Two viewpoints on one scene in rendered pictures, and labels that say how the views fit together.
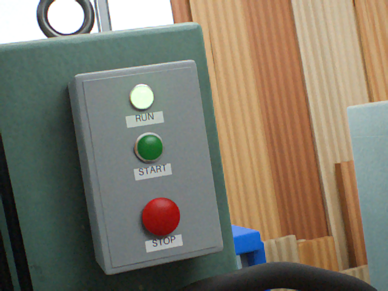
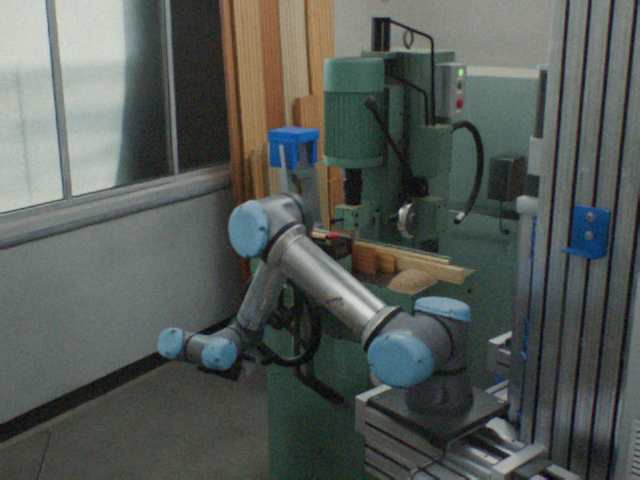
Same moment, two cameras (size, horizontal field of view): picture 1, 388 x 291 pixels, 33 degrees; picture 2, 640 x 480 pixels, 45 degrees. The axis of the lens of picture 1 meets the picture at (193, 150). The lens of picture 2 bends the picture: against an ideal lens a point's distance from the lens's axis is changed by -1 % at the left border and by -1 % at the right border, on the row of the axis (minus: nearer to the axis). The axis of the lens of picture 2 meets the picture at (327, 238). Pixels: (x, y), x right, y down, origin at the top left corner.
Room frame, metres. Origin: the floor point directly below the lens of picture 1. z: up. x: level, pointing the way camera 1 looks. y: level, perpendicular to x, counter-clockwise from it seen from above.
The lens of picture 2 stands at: (-1.20, 1.84, 1.63)
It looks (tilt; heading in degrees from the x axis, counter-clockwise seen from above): 16 degrees down; 323
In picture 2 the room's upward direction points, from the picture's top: straight up
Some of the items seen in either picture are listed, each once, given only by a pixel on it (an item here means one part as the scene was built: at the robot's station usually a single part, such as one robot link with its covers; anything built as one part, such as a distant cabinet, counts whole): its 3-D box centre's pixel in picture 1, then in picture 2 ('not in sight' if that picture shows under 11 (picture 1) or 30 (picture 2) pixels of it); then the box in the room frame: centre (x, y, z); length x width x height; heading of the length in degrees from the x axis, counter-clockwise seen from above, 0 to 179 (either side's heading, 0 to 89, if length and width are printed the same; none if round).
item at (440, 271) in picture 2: not in sight; (380, 258); (0.51, 0.36, 0.92); 0.55 x 0.02 x 0.04; 15
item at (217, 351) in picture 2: not in sight; (215, 349); (0.38, 1.00, 0.84); 0.11 x 0.11 x 0.08; 18
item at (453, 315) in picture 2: not in sight; (440, 330); (-0.11, 0.72, 0.98); 0.13 x 0.12 x 0.14; 108
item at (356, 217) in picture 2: not in sight; (356, 217); (0.61, 0.37, 1.03); 0.14 x 0.07 x 0.09; 105
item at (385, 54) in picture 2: not in sight; (381, 46); (0.65, 0.25, 1.54); 0.08 x 0.08 x 0.17; 15
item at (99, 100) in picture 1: (144, 165); (450, 89); (0.56, 0.04, 1.40); 0.10 x 0.06 x 0.16; 105
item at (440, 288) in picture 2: not in sight; (336, 277); (0.56, 0.49, 0.87); 0.61 x 0.30 x 0.06; 15
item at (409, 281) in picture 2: not in sight; (411, 277); (0.33, 0.40, 0.92); 0.14 x 0.09 x 0.04; 105
